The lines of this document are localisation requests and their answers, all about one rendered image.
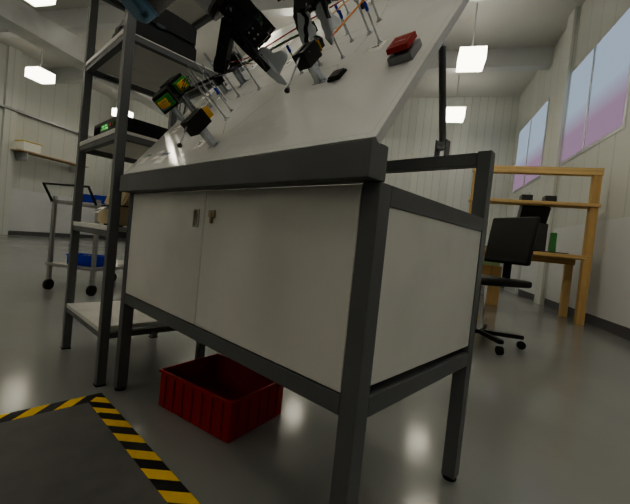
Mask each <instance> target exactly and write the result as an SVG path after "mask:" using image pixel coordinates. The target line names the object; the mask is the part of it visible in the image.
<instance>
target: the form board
mask: <svg viewBox="0 0 630 504"><path fill-rule="evenodd" d="M374 1H375V3H374V4H375V7H376V10H377V12H378V15H379V18H382V20H381V21H380V22H378V23H376V21H377V16H376V14H375V11H374V8H373V5H370V4H371V1H370V2H368V3H367V5H368V8H369V13H370V15H371V18H372V21H373V23H374V26H375V28H376V31H377V34H378V36H379V39H380V40H381V41H383V40H386V39H388V41H387V42H386V43H385V44H384V46H383V47H382V48H381V49H380V50H378V51H375V52H372V53H368V54H365V53H366V52H367V50H368V49H369V48H370V47H371V46H372V44H374V43H377V41H378V40H377V37H376V35H375V32H374V29H373V27H372V24H371V21H370V19H369V16H368V14H367V12H366V10H365V8H364V9H362V12H363V14H364V17H365V20H366V22H367V25H368V27H369V30H371V31H373V32H372V33H371V34H370V35H367V32H368V31H367V29H366V26H365V23H364V21H363V18H362V16H361V13H360V11H359V8H357V10H356V11H355V12H354V13H353V14H352V15H351V16H350V18H349V19H348V20H347V21H346V22H345V23H346V25H347V28H348V30H349V32H350V35H351V37H352V38H353V39H354V41H353V42H352V43H350V37H349V35H346V31H345V29H344V26H342V27H341V28H340V29H339V30H338V31H337V32H336V34H335V35H334V37H335V39H336V41H337V44H338V46H339V48H340V50H341V52H342V55H344V56H345V58H344V59H342V60H341V55H340V53H339V51H338V48H337V46H336V44H335V42H334V44H333V45H331V44H330V43H329V42H328V41H327V40H326V38H325V33H324V31H323V29H322V26H321V22H320V20H319V19H318V18H317V17H315V18H314V19H316V18H317V19H316V20H315V21H314V22H315V25H317V26H316V27H317V29H318V31H317V32H316V35H319V36H321V37H323V39H324V40H323V41H324V44H325V46H324V47H323V48H322V49H323V50H322V51H321V53H322V56H321V57H320V58H319V61H320V62H321V63H323V65H322V66H320V67H319V68H320V70H321V71H322V73H323V75H324V77H327V76H330V75H331V74H332V72H333V71H334V70H338V69H341V68H344V69H347V71H346V72H345V73H344V75H343V76H342V77H341V78H340V79H339V80H336V81H332V82H327V80H328V79H327V80H326V81H325V82H323V83H320V84H316V85H312V84H313V83H314V80H313V78H312V76H311V74H310V72H309V70H308V69H305V70H302V71H304V73H303V74H301V75H300V71H299V69H298V67H297V69H296V71H295V74H294V77H293V79H292V82H291V85H290V92H289V93H288V94H287V93H285V92H284V89H285V88H286V87H287V86H288V84H289V81H290V79H291V76H292V73H293V71H294V68H295V65H296V64H295V62H294V60H293V61H292V62H291V63H290V64H289V65H287V66H285V67H283V69H282V71H281V73H280V75H281V76H282V77H283V78H284V80H285V81H286V82H287V84H286V85H282V84H279V83H277V82H276V81H275V80H274V79H273V78H271V77H270V76H269V75H268V74H267V73H266V72H265V71H264V70H263V69H262V68H261V67H260V66H259V65H257V66H256V67H255V68H254V69H251V70H249V71H250V73H251V74H252V76H253V77H254V79H255V80H256V82H257V84H258V85H259V87H262V89H260V90H259V91H258V87H257V85H256V84H255V82H254V81H253V79H252V78H251V76H250V74H249V73H248V71H247V70H245V71H242V72H241V73H242V75H243V76H244V78H245V79H250V80H248V81H247V82H246V83H245V84H244V85H243V86H242V87H239V86H240V85H241V84H240V83H239V81H238V80H237V78H236V77H235V75H234V74H233V72H230V73H227V74H225V75H226V76H227V78H228V79H229V81H230V82H231V84H232V85H233V87H234V88H235V89H236V91H237V92H238V94H240V95H241V96H240V97H239V98H237V94H236V92H235V91H234V90H233V88H232V87H231V85H230V84H229V82H228V81H227V79H226V78H225V77H224V76H223V78H224V80H225V82H226V83H227V84H228V85H227V86H226V87H227V89H231V90H230V91H229V92H228V93H227V94H226V95H225V96H224V97H225V99H227V100H228V101H227V102H226V103H227V104H228V106H229V107H230V108H231V109H233V111H232V112H230V111H229V108H228V107H227V105H226V104H225V103H224V101H223V100H222V99H218V98H219V97H220V96H219V94H218V95H217V94H216V91H214V92H213V93H212V94H211V95H213V96H212V97H211V98H212V99H213V100H214V102H215V103H216V104H217V106H218V107H219V108H220V110H221V111H222V112H223V114H224V115H225V116H226V117H227V118H228V117H229V119H228V120H226V121H224V120H225V119H224V117H223V115H222V114H221V113H220V111H219V110H218V109H217V107H216V106H215V105H214V103H213V102H212V101H210V100H211V99H210V98H209V97H207V99H208V100H209V101H210V103H211V104H213V105H214V106H213V107H212V108H210V104H209V103H208V104H207V105H206V106H208V108H209V109H210V110H211V112H212V113H213V114H214V115H213V116H212V117H211V118H210V119H211V121H212V122H211V123H210V124H209V125H208V126H207V127H206V128H207V129H208V130H209V132H210V133H211V134H212V135H213V137H214V138H215V139H216V140H217V141H221V142H220V143H219V144H218V145H217V146H216V147H211V148H207V147H208V146H209V145H208V144H207V143H206V142H205V143H204V144H203V145H202V146H201V147H199V148H195V149H193V148H194V147H195V146H196V145H197V144H198V142H199V141H200V140H201V139H203V138H202V137H201V135H200V134H199V135H196V136H192V137H191V136H190V135H189V134H188V133H187V132H186V133H185V135H184V138H183V141H182V143H181V144H182V147H181V148H178V147H177V144H178V143H180V140H181V138H182V135H183V132H184V128H183V129H182V126H181V125H180V123H181V122H180V120H178V121H177V122H176V123H175V124H174V125H173V126H172V127H171V128H170V129H169V130H168V131H167V132H166V133H165V134H164V135H163V136H162V137H161V138H160V139H159V140H158V141H157V142H156V143H155V144H154V145H153V146H152V147H151V148H149V149H148V150H147V151H146V152H145V153H144V154H143V155H142V156H141V157H140V158H139V159H138V160H137V161H136V162H135V163H134V164H133V165H132V166H131V167H130V168H129V169H128V170H127V171H126V172H125V173H124V175H125V174H131V173H138V172H145V171H152V170H159V169H166V168H173V167H180V166H187V165H194V164H200V163H207V162H214V161H221V160H228V159H235V158H242V157H249V156H256V155H263V154H269V153H276V152H283V151H290V150H297V149H304V148H311V147H318V146H325V145H331V144H338V143H345V142H352V141H359V140H366V139H374V140H376V141H378V143H380V144H381V142H382V141H383V139H384V137H385V136H386V134H387V132H388V131H389V129H390V128H391V126H392V124H393V123H394V121H395V120H396V118H397V116H398V115H399V113H400V112H401V110H402V108H403V107H404V105H405V104H406V102H407V100H408V99H409V97H410V96H411V94H412V92H413V91H414V89H415V87H416V86H417V84H418V83H419V81H420V79H421V78H422V76H423V75H424V73H425V71H426V70H427V68H428V67H429V65H430V63H431V62H432V60H433V59H434V57H435V55H436V54H437V52H438V51H439V49H440V47H441V46H442V44H443V42H444V41H445V39H446V38H447V36H448V34H449V33H450V31H451V30H452V28H453V26H454V25H455V23H456V22H457V20H458V18H459V17H460V15H461V14H462V12H463V10H464V9H465V7H466V6H467V4H468V2H469V1H470V0H374ZM314 19H312V21H313V20H314ZM413 31H416V34H417V37H416V38H415V40H416V39H419V38H420V39H421V42H422V46H421V48H420V49H419V51H418V52H417V54H416V55H415V57H414V58H413V60H410V61H406V62H403V63H399V64H396V65H393V66H389V64H388V61H387V59H388V58H389V56H390V55H391V54H390V55H387V53H386V49H387V48H388V47H389V45H390V44H391V43H392V41H393V40H394V38H396V37H399V36H402V35H405V34H407V33H410V32H413ZM364 54H365V55H364ZM217 99H218V100H217ZM206 106H205V107H206ZM178 126H181V127H180V128H179V129H178V130H177V131H176V132H175V133H173V134H170V133H171V132H172V131H173V130H174V129H175V128H176V127H178ZM162 150H165V151H164V152H163V153H167V152H171V153H170V154H169V155H168V156H167V157H166V158H165V159H164V160H163V161H162V162H161V163H158V164H153V163H154V162H155V161H156V160H157V159H158V158H159V157H160V156H161V155H162V154H163V153H162V154H161V155H160V156H159V157H158V158H157V159H153V160H151V159H152V158H153V157H154V156H155V155H156V154H157V153H158V152H159V151H162ZM149 154H152V155H151V156H150V157H149V158H148V159H147V160H146V161H145V162H144V163H143V164H141V165H136V164H137V163H138V162H139V161H140V160H141V159H142V158H143V157H144V156H145V155H149ZM135 165H136V166H135Z"/></svg>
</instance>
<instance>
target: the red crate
mask: <svg viewBox="0 0 630 504"><path fill-rule="evenodd" d="M159 372H160V373H161V380H160V391H159V402H158V405H159V406H161V407H163V408H165V409H167V410H168V411H170V412H172V413H174V414H175V415H177V416H179V417H181V418H183V419H184V420H186V421H188V422H190V423H192V424H193V425H195V426H197V427H199V428H201V429H202V430H204V431H206V432H208V433H209V434H211V435H213V436H215V437H217V438H218V439H220V440H222V441H224V442H226V443H230V442H232V441H233V440H235V439H237V438H239V437H240V436H242V435H244V434H246V433H248V432H249V431H251V430H253V429H255V428H256V427H258V426H260V425H262V424H263V423H265V422H267V421H269V420H270V419H272V418H274V417H276V416H277V415H279V414H281V408H282V398H283V388H284V387H283V386H281V385H279V384H277V383H275V382H274V381H272V380H270V379H268V378H266V377H264V376H262V375H260V374H258V373H256V372H254V371H253V370H251V369H249V368H247V367H245V366H243V365H241V364H239V363H237V362H235V361H233V360H232V359H230V358H228V357H226V356H224V355H221V354H218V353H217V354H213V355H209V356H206V357H202V358H198V359H195V360H191V361H187V362H184V363H180V364H176V365H173V366H169V367H165V368H162V369H159Z"/></svg>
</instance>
